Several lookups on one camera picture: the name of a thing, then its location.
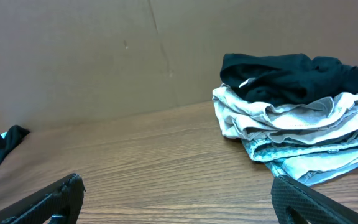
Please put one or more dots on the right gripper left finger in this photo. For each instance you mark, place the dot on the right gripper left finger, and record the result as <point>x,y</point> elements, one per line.
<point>59,202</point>

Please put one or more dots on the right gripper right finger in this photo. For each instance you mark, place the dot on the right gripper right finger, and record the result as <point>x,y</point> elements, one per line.
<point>297,203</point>

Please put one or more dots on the black t-shirt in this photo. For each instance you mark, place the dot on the black t-shirt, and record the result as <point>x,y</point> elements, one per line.
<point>287,79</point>

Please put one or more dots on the folded light denim jeans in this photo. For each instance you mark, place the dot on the folded light denim jeans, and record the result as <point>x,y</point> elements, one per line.
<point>308,164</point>

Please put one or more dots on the folded beige trousers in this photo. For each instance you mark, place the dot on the folded beige trousers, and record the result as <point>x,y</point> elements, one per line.
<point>323,119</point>

